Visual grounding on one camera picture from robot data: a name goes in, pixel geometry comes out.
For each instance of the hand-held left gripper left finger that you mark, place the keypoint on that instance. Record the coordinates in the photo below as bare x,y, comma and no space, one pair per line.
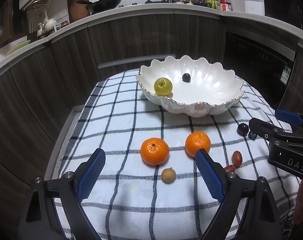
90,177

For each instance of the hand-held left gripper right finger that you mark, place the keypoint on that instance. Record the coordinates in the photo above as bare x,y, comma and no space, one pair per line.
210,177

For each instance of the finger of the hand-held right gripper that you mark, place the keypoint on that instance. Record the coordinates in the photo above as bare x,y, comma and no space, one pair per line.
261,127
289,117

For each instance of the dark purple plum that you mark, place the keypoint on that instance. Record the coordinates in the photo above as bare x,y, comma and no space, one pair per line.
242,129

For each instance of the orange mandarin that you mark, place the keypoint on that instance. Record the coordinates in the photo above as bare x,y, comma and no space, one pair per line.
154,151
197,142

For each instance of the brown longan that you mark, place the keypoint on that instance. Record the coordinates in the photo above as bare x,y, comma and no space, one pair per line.
168,175

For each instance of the white scalloped ceramic bowl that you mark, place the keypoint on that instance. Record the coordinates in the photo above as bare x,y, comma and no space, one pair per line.
206,90

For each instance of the person's right hand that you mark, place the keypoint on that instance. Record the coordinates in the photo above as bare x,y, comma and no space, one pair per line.
302,202

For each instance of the small dark blue berry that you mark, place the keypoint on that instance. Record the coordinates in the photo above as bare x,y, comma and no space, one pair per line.
252,136

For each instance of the green label sticker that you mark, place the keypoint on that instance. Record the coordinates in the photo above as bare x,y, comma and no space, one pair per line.
286,73

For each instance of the white checked cloth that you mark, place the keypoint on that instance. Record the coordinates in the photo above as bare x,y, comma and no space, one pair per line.
116,130

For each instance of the black built-in dishwasher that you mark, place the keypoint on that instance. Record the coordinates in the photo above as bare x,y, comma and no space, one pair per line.
256,62

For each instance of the small dark grape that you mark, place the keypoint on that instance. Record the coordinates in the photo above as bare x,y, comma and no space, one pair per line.
186,77

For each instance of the green apple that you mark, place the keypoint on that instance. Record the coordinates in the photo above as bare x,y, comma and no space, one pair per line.
163,87

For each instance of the black countertop appliance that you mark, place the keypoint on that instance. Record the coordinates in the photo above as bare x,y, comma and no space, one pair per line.
279,6

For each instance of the white teapot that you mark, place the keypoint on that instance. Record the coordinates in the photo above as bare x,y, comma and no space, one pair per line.
50,24

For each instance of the white kitchen countertop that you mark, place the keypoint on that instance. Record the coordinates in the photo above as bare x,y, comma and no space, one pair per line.
141,8

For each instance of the gas stove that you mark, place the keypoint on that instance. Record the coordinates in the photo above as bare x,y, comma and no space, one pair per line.
146,2

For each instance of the brown cutting board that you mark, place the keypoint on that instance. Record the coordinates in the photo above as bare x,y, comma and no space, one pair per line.
76,7

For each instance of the black wok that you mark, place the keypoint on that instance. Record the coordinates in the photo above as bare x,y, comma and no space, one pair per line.
105,3

